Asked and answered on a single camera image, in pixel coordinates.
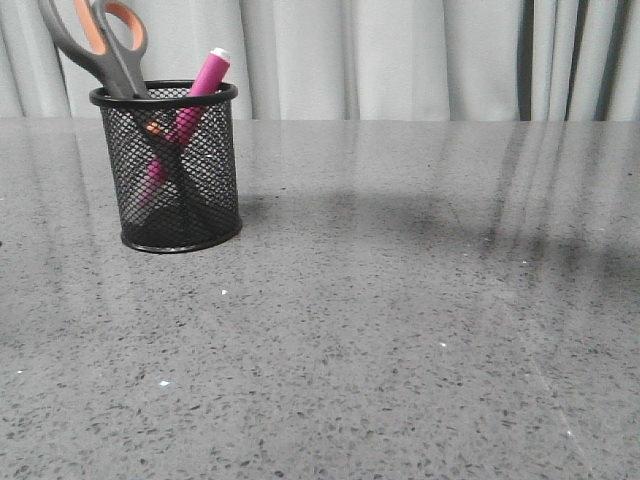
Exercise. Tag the grey curtain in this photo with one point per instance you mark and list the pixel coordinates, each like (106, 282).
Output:
(408, 60)

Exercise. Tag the black mesh pen holder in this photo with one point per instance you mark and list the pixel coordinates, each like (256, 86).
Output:
(209, 162)

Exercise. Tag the grey orange scissors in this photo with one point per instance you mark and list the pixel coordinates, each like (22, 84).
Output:
(117, 41)

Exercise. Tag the pink highlighter pen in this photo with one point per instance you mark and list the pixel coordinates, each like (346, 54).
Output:
(207, 82)

